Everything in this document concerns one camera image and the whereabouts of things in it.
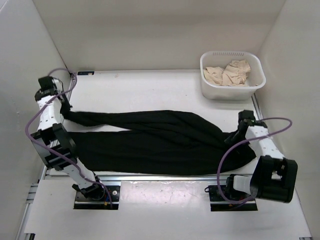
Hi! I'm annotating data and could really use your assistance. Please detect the black trousers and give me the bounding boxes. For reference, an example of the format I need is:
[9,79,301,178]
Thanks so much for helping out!
[64,110,256,176]

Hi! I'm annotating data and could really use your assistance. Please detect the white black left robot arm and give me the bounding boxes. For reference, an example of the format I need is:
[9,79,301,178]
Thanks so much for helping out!
[29,76,106,201]

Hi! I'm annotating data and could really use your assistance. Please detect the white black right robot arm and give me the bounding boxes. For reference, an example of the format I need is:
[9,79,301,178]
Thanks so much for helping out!
[219,110,298,204]

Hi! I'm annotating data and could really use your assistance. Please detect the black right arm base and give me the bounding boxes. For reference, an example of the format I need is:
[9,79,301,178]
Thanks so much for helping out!
[204,176,258,212]

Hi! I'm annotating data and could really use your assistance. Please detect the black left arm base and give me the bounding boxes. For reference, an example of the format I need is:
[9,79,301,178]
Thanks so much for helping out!
[72,182,121,210]

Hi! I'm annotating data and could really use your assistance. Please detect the beige trousers in basket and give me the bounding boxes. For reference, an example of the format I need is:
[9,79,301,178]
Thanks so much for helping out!
[203,59,251,87]

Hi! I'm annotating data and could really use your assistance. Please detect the white plastic basket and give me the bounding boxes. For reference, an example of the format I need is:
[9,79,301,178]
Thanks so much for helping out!
[199,51,267,101]

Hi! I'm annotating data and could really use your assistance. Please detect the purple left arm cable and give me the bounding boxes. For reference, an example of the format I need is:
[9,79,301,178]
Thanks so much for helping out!
[25,67,112,208]

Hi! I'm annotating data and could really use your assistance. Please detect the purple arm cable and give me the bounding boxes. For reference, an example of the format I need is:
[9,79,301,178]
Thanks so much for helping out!
[25,67,112,208]
[216,116,293,203]

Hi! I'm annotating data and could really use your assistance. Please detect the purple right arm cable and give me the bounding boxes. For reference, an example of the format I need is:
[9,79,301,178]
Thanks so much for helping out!
[216,116,293,203]

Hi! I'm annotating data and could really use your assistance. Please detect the aluminium frame rail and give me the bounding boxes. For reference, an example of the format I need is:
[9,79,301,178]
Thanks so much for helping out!
[14,72,77,240]

